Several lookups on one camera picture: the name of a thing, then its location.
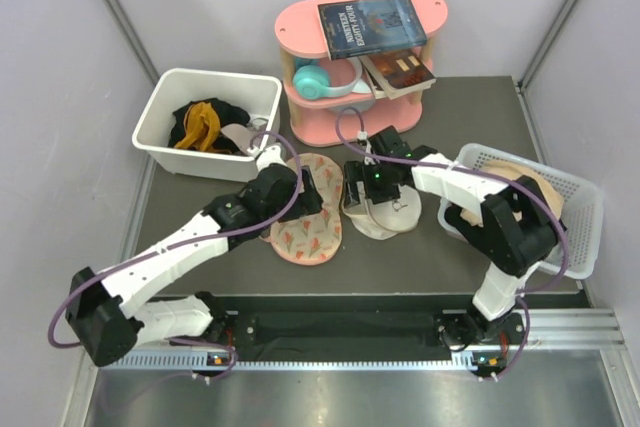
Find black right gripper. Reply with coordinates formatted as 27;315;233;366
344;159;400;209

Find white mesh laundry bag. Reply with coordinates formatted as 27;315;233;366
341;186;422;241

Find mustard yellow bra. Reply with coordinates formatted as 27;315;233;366
169;101;221;153

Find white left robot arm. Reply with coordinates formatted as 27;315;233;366
64;145;323;367

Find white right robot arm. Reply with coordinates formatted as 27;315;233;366
356;126;568;343

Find floral mesh laundry bag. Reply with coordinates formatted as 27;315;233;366
261;153;344;266

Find beige bra in bin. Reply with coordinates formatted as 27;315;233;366
221;118;268;156

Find grey bowl on shelf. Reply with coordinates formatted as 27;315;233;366
329;98;376;115

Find black garment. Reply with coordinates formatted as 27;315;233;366
185;98;250;155

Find dark orange book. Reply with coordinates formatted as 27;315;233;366
360;49;436;100

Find teal headphones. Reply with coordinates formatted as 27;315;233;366
293;57;372;100

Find beige cloth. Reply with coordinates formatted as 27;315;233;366
481;159;564;219

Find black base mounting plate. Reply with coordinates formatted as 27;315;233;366
168;309;506;349

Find white plastic bin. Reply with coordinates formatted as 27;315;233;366
132;68;282;182

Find blue Nineteen Eighty-Four book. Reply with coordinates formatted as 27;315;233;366
318;0;428;60

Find pink wooden shelf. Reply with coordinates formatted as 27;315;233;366
275;0;448;147

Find white plastic basket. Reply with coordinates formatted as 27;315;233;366
456;143;604;280

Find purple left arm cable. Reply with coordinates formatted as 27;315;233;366
47;131;304;382

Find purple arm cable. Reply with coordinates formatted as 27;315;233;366
335;106;571;381
47;131;304;382

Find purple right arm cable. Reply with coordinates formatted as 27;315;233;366
335;106;571;381

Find grey slotted cable duct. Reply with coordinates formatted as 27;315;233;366
114;350;506;372

